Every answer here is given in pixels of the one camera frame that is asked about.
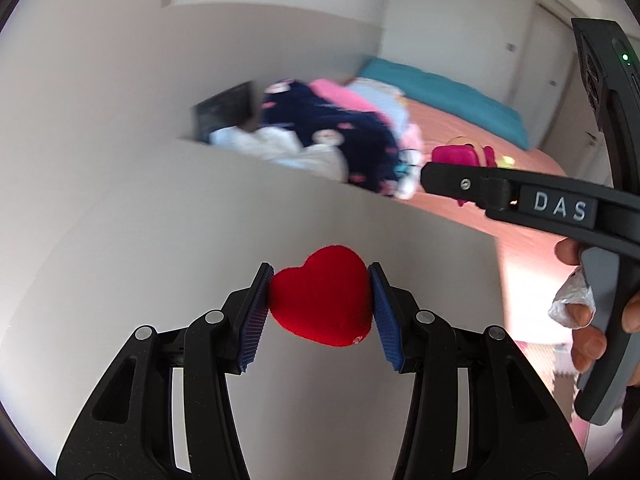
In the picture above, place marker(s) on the white cloth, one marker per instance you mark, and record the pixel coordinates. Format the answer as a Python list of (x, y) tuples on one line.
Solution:
[(300, 152)]

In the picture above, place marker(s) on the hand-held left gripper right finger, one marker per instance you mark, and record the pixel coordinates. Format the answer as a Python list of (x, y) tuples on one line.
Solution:
[(385, 320)]

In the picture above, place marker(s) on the pink cloth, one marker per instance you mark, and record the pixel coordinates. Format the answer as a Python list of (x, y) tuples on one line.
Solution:
[(335, 95)]

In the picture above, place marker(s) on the person's right hand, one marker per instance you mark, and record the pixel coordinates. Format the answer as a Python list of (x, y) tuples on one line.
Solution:
[(587, 350)]

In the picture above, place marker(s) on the pink bed sheet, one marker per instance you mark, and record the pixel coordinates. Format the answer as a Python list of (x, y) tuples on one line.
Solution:
[(450, 125)]

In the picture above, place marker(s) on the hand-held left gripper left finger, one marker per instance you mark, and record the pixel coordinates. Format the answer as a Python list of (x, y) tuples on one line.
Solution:
[(255, 320)]

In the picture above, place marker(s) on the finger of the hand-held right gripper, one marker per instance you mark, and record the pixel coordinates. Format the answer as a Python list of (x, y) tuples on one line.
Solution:
[(465, 180)]

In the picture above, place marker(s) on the silver foil wrapper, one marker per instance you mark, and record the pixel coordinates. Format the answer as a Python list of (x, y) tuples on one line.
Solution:
[(570, 300)]

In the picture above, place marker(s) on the light blue cloth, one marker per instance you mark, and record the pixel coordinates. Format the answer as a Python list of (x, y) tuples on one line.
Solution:
[(382, 102)]

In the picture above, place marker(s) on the teal pillow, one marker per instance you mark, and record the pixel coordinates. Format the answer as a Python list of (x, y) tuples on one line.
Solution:
[(450, 92)]

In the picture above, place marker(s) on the pink foam floor mat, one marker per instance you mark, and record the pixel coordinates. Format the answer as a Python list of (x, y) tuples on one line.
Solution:
[(545, 365)]

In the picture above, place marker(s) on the pink toy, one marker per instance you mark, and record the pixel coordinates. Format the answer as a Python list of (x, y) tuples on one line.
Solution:
[(452, 154)]

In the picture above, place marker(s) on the white wardrobe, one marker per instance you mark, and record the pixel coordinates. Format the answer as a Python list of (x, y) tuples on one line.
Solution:
[(560, 85)]

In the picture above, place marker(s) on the red plush heart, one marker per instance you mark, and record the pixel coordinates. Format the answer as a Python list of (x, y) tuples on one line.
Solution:
[(320, 300)]

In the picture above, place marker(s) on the black wall socket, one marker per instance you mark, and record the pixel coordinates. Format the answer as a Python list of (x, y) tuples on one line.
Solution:
[(225, 110)]

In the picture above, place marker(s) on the navy printed cloth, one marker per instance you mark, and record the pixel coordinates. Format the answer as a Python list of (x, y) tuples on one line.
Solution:
[(350, 140)]

